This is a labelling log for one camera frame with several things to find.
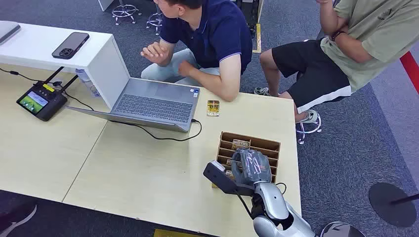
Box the person's right hand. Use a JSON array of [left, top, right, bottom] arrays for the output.
[[140, 41, 171, 66]]

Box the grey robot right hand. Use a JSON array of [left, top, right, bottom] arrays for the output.
[[231, 148, 273, 189]]

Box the person's left hand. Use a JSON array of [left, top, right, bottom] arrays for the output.
[[178, 60, 198, 79]]

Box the wooden card holder box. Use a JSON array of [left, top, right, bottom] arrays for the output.
[[211, 131, 282, 189]]

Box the brown hotel card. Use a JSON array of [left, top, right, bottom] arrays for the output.
[[231, 139, 251, 151]]

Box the person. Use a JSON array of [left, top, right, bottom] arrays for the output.
[[253, 0, 419, 124], [140, 0, 253, 103]]

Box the yellow printed card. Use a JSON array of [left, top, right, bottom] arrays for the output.
[[206, 100, 220, 118]]

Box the chrome stool base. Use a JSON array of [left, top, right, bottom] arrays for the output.
[[146, 12, 164, 36], [295, 111, 323, 146], [111, 3, 142, 26]]

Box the grey open laptop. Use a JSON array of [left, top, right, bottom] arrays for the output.
[[65, 78, 201, 134]]

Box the white desk riser shelf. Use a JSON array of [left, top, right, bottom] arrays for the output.
[[0, 22, 131, 110]]

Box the clear plastic water bottle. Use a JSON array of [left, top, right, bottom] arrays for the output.
[[75, 68, 102, 98]]

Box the yellow floor tape strip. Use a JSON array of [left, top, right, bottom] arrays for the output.
[[252, 23, 263, 54]]

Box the black cabinet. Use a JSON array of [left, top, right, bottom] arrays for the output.
[[235, 0, 264, 39]]

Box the black smartphone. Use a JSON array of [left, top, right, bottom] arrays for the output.
[[51, 32, 90, 60]]

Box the round grey metal base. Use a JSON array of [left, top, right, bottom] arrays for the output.
[[320, 221, 366, 237]]

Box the black remote controller with screen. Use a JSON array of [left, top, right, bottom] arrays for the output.
[[16, 67, 80, 122]]

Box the black stanchion base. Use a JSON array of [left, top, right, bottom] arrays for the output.
[[368, 182, 419, 228]]

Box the red barrier belt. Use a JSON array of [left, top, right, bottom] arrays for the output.
[[399, 51, 419, 96]]

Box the dark shoe with white sole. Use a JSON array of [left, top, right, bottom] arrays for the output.
[[0, 204, 38, 237]]

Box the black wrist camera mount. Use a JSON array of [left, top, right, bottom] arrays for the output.
[[203, 160, 256, 197]]

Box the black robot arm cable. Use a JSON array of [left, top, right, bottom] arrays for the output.
[[235, 192, 254, 219]]

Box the black laptop power cable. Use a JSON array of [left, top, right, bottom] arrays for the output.
[[109, 119, 203, 142]]

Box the thin black desk cable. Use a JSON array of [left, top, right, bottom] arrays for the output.
[[0, 67, 44, 84]]

